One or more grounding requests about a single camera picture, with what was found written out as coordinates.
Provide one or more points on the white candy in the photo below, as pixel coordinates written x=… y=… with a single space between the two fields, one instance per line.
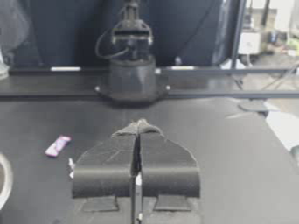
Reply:
x=71 y=167

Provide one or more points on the purple candy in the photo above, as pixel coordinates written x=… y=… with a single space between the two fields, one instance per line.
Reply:
x=57 y=145

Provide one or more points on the steel bowl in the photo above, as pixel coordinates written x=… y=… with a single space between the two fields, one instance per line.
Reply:
x=7 y=180

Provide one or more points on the white sheet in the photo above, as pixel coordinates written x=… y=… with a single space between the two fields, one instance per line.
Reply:
x=286 y=128

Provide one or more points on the white box device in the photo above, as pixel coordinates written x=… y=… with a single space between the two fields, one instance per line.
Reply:
x=248 y=43

